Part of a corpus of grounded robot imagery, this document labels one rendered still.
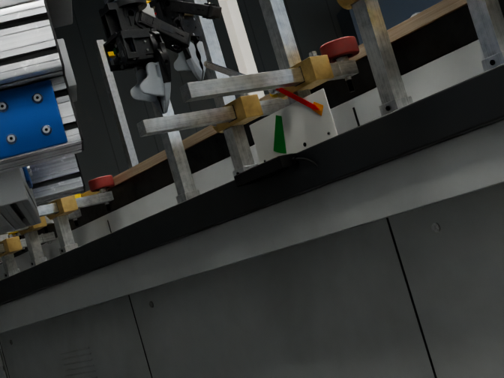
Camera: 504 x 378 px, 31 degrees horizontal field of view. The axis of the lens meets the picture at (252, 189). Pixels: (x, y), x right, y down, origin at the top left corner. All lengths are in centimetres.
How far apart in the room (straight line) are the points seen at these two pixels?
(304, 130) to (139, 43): 42
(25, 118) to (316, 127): 80
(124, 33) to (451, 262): 84
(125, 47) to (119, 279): 119
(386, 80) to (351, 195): 27
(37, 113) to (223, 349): 161
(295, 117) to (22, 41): 84
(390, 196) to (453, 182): 16
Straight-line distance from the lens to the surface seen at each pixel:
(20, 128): 121
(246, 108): 204
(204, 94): 172
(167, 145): 232
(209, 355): 279
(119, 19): 168
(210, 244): 228
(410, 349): 214
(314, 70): 185
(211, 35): 215
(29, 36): 120
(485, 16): 157
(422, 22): 193
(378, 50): 173
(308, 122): 188
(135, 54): 165
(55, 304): 314
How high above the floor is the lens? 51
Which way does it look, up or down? 4 degrees up
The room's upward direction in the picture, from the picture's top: 16 degrees counter-clockwise
